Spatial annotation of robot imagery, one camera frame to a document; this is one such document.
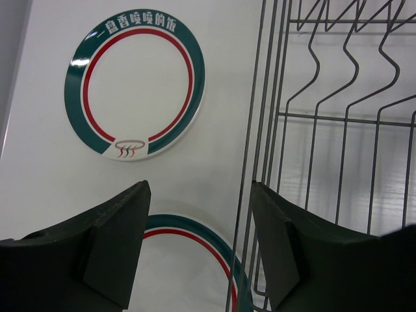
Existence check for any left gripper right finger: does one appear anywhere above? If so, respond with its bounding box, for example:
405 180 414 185
250 181 415 311

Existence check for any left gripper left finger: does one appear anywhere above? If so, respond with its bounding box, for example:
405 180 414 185
1 181 151 311

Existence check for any near green red rimmed plate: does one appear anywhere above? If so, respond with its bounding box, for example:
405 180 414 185
128 214 253 311

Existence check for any green red rimmed plate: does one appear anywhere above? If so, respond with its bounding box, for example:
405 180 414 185
128 214 253 311
64 10 205 162

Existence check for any far green red rimmed plate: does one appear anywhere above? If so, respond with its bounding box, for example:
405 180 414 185
64 10 205 162

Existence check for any metal wire dish rack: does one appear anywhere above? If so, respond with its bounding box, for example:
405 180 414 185
226 1 415 311

